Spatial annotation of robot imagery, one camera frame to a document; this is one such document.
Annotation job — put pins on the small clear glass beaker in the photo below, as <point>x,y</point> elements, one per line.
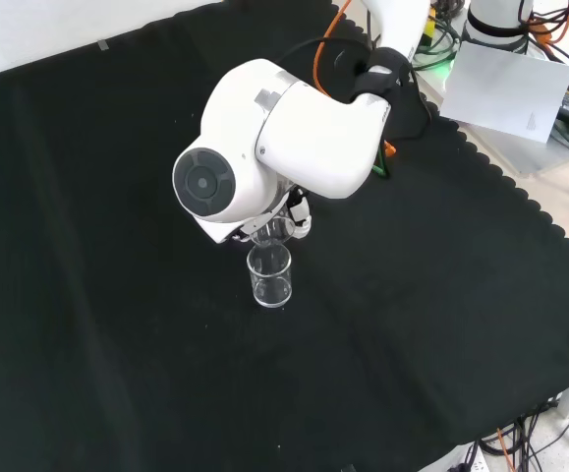
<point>274,233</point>

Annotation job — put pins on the white power strip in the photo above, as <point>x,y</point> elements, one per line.
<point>473,459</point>

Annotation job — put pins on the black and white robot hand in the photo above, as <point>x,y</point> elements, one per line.
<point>301,214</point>

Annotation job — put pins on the black bench cloth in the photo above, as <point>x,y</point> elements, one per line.
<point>117,305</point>

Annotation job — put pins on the tall clear glass beaker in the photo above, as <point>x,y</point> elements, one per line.
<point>270,295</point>

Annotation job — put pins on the grey base plate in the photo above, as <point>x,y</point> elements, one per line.
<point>525,155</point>

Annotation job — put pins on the pale board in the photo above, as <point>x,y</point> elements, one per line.
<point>505,88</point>

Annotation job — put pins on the grey tape strip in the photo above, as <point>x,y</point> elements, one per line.
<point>102,45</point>

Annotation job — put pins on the yellow stop button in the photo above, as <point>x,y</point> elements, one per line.
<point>429,29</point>

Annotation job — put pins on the white wrist camera shell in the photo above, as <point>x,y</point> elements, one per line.
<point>215,232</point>

